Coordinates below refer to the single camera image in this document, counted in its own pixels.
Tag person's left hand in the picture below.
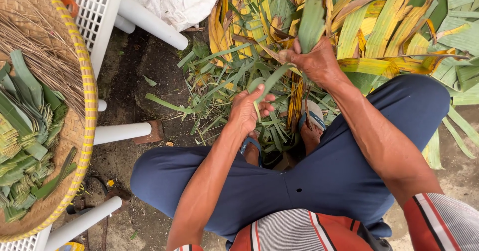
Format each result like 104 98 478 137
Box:
228 84 277 136

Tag person's right hand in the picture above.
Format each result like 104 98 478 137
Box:
279 37 347 91

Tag green leaf piece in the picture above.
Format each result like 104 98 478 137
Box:
297 0 326 54

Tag long green leaf strip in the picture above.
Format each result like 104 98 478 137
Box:
247 64 296 122

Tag white blue flip-flop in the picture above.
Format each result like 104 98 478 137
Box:
297 99 326 133
239 137 262 167

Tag pile of green leaf scraps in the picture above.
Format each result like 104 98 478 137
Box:
144 38 337 158

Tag person's left foot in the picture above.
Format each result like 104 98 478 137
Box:
241 131 261 167

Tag person's foot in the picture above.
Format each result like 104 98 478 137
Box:
241 131 261 167
299 122 322 156

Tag person's right foot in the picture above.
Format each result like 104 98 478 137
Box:
299 122 322 156

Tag heap of banana leaves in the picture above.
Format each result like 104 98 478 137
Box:
208 0 479 169

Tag red brick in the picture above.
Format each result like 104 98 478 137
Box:
104 187 132 207
133 119 164 145

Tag blue trousers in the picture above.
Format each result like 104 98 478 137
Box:
130 73 451 250

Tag white woven sack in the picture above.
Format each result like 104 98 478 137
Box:
125 0 224 33

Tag striped red grey shirt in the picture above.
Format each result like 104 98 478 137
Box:
174 193 479 251

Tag white plastic chair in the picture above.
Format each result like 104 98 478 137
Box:
0 0 189 251

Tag round woven bamboo tray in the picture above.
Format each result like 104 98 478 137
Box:
0 0 99 243

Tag bundle of thin brown sticks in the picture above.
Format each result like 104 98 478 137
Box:
0 4 87 121

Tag yellow plastic packet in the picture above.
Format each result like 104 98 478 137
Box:
56 242 86 251

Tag pile of folded green leaves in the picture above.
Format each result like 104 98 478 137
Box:
0 49 78 223

